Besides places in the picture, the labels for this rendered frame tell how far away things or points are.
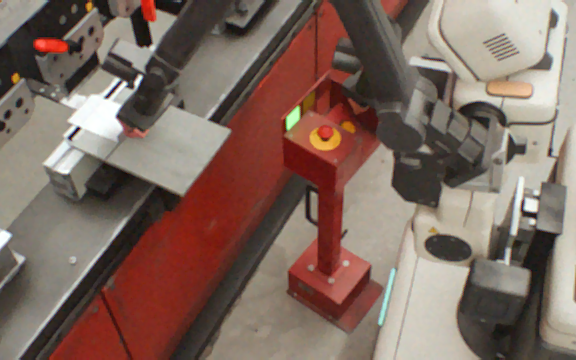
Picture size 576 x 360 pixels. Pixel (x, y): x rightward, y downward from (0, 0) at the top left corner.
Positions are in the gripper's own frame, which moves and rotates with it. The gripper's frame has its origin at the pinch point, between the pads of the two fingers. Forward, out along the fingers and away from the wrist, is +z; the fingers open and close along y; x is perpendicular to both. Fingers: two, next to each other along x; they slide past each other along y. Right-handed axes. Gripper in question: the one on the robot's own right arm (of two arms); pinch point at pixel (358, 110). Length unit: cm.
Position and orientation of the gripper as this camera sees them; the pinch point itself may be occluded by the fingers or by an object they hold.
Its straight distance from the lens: 183.2
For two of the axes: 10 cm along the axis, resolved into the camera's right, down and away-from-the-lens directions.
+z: -1.5, 4.7, 8.7
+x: -6.0, 6.6, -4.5
